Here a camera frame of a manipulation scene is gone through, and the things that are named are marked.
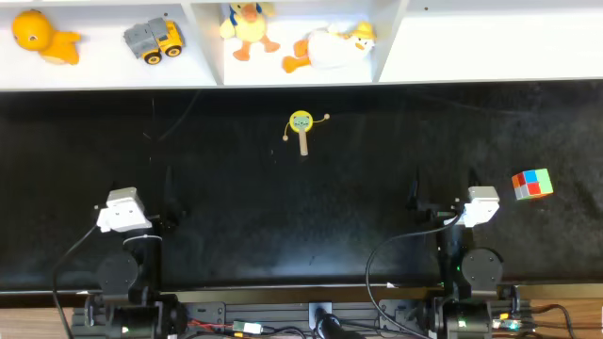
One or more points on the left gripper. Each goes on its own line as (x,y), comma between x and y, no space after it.
(165,221)

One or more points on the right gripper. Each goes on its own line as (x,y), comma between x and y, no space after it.
(435,211)

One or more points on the grey and yellow toy truck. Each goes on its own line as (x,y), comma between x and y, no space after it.
(151,40)

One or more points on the yellow rattle drum toy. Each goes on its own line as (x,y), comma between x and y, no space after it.
(301,122)

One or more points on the yellow rubber duck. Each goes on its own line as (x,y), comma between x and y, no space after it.
(35,33)

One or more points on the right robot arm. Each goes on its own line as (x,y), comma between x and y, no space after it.
(481,268)

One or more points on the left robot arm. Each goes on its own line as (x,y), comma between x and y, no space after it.
(118,273)

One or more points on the many-coloured puzzle cube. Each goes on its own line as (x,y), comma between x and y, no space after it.
(532,184)

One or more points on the white shelf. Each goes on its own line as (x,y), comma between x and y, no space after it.
(471,47)

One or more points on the white plush duck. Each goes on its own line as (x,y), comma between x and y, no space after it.
(334,49)

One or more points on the yellow plush duck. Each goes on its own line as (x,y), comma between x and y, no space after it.
(249,26)

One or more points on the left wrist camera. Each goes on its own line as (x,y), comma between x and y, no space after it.
(123,212)

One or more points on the mounting rail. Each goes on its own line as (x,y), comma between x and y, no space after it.
(282,320)

